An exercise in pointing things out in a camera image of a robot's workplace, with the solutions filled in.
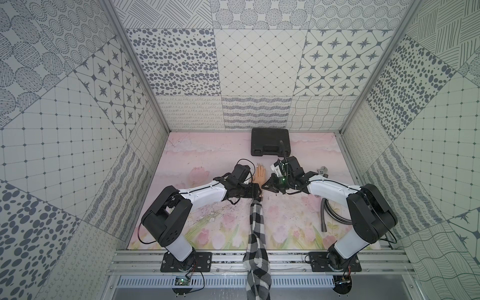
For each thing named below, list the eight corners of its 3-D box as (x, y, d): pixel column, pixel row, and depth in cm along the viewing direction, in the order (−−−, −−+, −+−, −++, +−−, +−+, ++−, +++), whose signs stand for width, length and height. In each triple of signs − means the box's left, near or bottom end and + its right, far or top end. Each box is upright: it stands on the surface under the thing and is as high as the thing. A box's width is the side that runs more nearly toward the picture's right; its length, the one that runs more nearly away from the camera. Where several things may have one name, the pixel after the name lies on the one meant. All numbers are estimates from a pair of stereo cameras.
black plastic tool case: (251, 157, 110) (251, 151, 106) (250, 134, 122) (250, 128, 118) (290, 157, 110) (292, 151, 106) (286, 134, 122) (287, 128, 118)
